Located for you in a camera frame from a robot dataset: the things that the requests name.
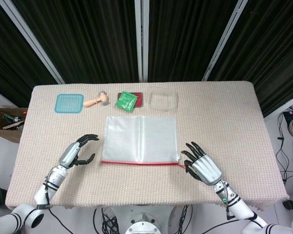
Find beige waffle tablecloth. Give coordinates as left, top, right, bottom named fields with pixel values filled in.
left=4, top=80, right=290, bottom=211

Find green tea packet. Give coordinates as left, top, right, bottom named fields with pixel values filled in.
left=114, top=91, right=140, bottom=114

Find white slanted frame post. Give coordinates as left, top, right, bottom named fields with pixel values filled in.
left=201, top=0, right=249, bottom=82
left=0, top=0, right=65, bottom=85

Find white upright frame post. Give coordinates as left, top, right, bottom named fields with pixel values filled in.
left=134, top=0, right=150, bottom=83

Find black cables under robot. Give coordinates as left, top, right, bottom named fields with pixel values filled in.
left=92, top=206, right=127, bottom=234

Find black floor cables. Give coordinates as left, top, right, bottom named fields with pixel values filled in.
left=275, top=102, right=293, bottom=186

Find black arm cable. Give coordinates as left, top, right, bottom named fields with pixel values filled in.
left=43, top=181, right=73, bottom=229
left=224, top=201, right=235, bottom=220

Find clear mesh zipper pouch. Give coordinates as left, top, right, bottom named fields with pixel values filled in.
left=100, top=116, right=182, bottom=167

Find dark red tray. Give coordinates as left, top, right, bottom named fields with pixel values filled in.
left=116, top=92, right=144, bottom=109

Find black curtain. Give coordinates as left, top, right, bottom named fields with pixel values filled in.
left=208, top=0, right=293, bottom=118
left=12, top=0, right=140, bottom=84
left=0, top=0, right=59, bottom=95
left=147, top=0, right=240, bottom=82

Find white robot torso base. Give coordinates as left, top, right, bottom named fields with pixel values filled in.
left=124, top=206, right=162, bottom=234

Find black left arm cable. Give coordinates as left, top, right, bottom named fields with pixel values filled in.
left=43, top=181, right=73, bottom=229

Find clear plastic container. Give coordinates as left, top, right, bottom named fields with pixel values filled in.
left=146, top=87, right=180, bottom=112

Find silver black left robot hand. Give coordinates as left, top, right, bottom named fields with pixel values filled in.
left=58, top=134, right=100, bottom=169

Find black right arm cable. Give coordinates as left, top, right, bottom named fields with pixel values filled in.
left=224, top=201, right=235, bottom=220

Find cardboard box with tools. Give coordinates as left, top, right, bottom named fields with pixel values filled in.
left=0, top=107, right=28, bottom=143

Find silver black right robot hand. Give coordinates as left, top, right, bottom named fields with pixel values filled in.
left=180, top=142, right=223, bottom=187

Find blue plastic lid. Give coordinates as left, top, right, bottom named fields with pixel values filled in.
left=54, top=94, right=85, bottom=115

